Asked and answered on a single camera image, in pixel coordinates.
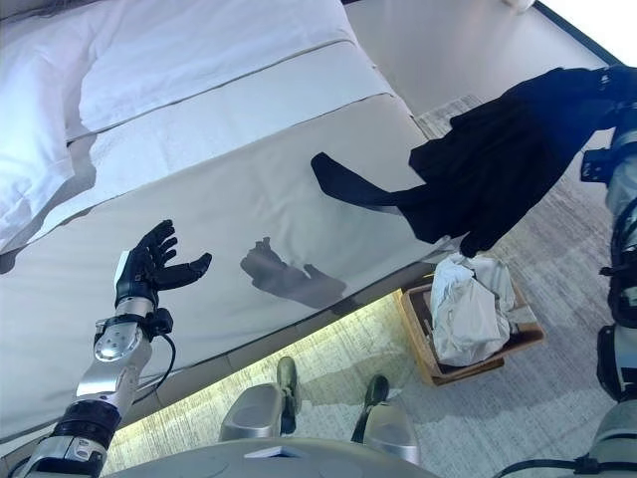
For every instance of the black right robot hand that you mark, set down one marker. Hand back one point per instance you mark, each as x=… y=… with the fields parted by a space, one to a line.
x=622 y=94

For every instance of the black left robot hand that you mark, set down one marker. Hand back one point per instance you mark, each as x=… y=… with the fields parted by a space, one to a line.
x=144 y=271

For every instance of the black garment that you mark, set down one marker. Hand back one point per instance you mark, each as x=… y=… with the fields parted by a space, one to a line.
x=497 y=164

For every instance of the beige garment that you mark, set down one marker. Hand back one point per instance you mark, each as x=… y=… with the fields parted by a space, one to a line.
x=468 y=313

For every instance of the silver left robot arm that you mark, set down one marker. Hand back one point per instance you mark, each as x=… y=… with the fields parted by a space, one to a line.
x=109 y=368

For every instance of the taupe bed cover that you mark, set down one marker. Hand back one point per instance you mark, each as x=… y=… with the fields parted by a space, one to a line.
x=249 y=209

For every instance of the beige upholstered bed base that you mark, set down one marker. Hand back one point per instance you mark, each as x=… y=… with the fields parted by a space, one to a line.
x=249 y=348

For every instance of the white textured bed blanket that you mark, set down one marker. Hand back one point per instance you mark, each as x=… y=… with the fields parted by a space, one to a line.
x=199 y=124

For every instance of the brown wicker basket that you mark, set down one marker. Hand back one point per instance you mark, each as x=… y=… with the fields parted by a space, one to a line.
x=428 y=348

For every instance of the silver left robot leg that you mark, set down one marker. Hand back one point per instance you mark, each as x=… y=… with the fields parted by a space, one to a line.
x=259 y=413

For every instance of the grey striped area rug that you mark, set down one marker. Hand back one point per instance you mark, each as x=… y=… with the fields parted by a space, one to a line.
x=547 y=299

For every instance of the grey robot torso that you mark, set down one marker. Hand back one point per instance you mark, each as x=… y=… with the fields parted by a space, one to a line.
x=249 y=463

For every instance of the white duvet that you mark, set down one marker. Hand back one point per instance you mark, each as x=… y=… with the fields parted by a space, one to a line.
x=174 y=50

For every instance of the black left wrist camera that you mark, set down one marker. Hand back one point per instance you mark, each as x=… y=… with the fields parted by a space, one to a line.
x=160 y=322

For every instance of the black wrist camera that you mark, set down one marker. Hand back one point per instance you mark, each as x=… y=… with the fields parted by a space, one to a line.
x=595 y=164
x=160 y=322

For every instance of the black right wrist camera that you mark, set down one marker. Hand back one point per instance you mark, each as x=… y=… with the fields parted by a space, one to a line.
x=595 y=164

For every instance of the black window floor rail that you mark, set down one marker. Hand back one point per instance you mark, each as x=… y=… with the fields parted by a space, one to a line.
x=577 y=32

